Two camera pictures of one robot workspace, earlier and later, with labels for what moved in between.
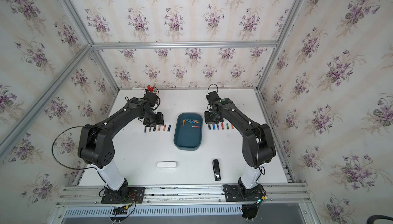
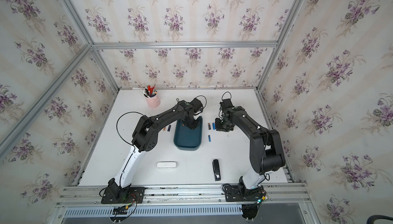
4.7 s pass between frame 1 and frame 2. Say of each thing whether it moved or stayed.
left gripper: moved
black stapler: stayed
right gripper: moved
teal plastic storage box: stayed
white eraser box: stayed
